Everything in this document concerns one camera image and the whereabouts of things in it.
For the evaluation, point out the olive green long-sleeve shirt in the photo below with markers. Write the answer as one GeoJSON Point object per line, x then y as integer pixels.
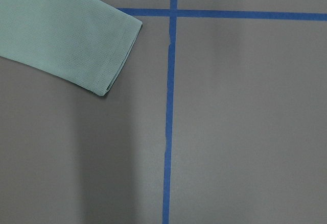
{"type": "Point", "coordinates": [86, 42]}

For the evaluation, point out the blue tape grid lines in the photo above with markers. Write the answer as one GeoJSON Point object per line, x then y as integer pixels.
{"type": "Point", "coordinates": [174, 13]}

